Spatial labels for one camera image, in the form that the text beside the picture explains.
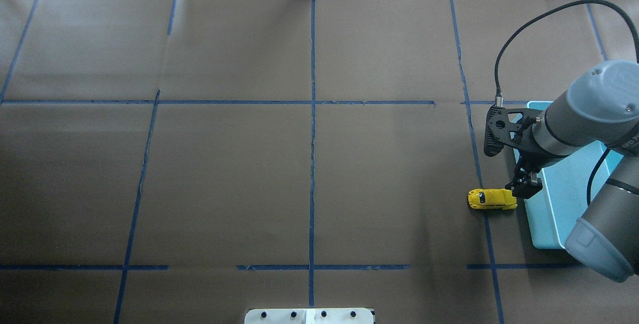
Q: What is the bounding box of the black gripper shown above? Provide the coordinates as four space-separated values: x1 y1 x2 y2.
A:
483 105 547 199

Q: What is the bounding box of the yellow beetle toy car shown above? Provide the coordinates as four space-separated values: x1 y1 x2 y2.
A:
466 188 518 210

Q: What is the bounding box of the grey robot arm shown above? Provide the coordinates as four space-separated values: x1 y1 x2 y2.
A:
484 60 639 283

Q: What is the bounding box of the light blue plastic bin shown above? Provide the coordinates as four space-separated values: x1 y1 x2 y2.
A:
513 101 625 250

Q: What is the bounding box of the black camera cable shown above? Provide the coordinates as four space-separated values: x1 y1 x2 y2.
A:
494 0 639 107

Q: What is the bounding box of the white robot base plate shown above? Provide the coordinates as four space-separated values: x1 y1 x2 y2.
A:
244 308 376 324

